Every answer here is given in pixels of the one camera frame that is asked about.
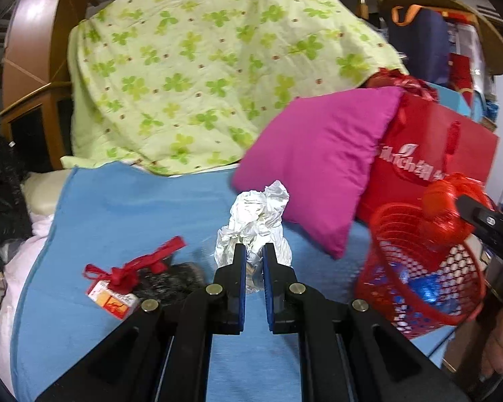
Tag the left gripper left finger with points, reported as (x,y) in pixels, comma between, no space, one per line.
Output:
(230,304)

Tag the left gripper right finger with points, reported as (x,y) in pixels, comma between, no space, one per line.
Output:
(277,278)

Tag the black plastic bag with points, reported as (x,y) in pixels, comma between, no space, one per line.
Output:
(173,285)

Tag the blue plastic bag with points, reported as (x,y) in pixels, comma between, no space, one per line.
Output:
(427,287)

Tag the red white medicine box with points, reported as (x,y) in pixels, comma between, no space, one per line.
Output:
(118,305)

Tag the red ribbon scrap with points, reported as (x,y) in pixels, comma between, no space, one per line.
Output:
(124,279)

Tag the red mesh trash basket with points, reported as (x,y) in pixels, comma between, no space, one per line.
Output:
(396,246)

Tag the red shopping bag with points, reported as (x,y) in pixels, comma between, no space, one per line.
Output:
(424,143)

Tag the light blue shoe box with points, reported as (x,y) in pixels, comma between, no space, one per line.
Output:
(452,99)

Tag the magenta pillow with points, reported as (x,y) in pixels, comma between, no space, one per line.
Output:
(321,149)

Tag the round wooden shelf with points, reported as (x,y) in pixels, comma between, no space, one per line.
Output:
(454,11)

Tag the red knotted plastic bag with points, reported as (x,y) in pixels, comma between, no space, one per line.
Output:
(394,77)

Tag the navy tote bag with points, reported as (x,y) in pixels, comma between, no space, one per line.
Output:
(422,35)

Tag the pink white bedsheet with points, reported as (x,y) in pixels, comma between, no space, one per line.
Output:
(16,272)

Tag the green clover quilt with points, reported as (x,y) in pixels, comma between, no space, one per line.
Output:
(180,86)

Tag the black puffer jacket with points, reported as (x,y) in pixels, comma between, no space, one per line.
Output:
(15,222)

